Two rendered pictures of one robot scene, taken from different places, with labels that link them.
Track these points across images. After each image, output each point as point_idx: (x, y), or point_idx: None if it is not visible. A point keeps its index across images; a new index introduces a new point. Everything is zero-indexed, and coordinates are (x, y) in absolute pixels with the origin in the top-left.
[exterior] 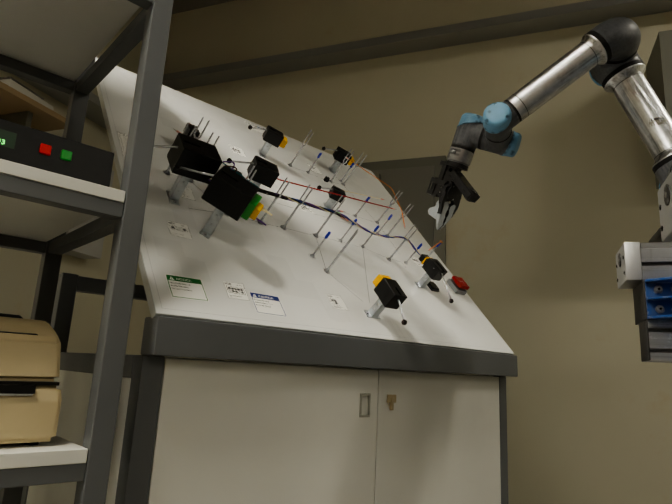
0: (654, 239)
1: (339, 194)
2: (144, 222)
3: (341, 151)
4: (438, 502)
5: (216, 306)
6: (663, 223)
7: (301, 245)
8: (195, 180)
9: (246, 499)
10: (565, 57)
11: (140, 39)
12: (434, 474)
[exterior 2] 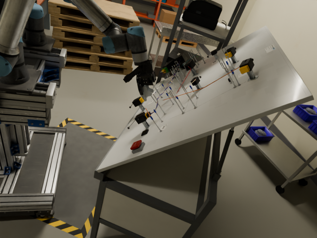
0: (35, 86)
1: (185, 78)
2: (178, 72)
3: (242, 61)
4: None
5: (155, 87)
6: (64, 63)
7: (172, 90)
8: (198, 67)
9: None
10: None
11: (187, 29)
12: None
